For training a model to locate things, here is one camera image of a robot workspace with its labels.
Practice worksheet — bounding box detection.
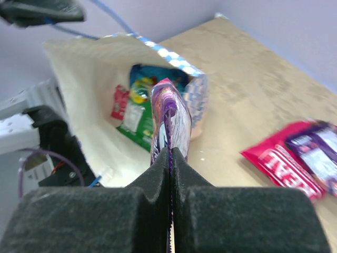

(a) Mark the red Real chips bag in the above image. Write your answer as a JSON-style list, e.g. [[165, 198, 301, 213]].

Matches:
[[240, 120, 325, 202]]

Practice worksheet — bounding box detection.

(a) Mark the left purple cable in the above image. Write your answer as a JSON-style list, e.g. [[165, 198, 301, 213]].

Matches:
[[17, 148, 85, 200]]

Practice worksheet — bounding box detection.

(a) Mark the orange snack box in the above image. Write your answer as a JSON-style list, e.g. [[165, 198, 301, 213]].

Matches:
[[111, 84, 129, 121]]

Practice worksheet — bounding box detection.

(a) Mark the green snack pack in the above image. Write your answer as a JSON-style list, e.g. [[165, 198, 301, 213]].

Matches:
[[117, 100, 153, 152]]

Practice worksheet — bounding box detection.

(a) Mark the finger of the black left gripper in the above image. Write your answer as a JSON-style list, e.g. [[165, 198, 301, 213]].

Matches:
[[1, 0, 85, 27]]

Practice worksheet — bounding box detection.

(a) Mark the blue colourful snack bag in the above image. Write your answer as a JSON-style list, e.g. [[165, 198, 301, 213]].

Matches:
[[129, 64, 190, 104]]

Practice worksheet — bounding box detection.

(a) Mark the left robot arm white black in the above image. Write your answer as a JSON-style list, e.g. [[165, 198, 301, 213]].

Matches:
[[1, 1, 98, 196]]

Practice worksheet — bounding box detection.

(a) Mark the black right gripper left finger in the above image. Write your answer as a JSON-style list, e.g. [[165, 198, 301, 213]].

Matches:
[[1, 149, 169, 252]]

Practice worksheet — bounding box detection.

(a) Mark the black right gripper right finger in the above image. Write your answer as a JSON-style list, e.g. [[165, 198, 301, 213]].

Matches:
[[171, 148, 331, 252]]

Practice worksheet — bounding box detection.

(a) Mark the blue checkered paper bag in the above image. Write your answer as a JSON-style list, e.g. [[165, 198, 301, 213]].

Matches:
[[42, 0, 210, 188]]

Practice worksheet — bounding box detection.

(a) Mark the purple chocolate snack packet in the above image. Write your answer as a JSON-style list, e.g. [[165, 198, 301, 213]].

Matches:
[[285, 121, 336, 197]]

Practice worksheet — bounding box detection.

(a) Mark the purple Fox's candy bag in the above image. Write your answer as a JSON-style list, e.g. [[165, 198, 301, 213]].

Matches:
[[150, 77, 193, 253]]

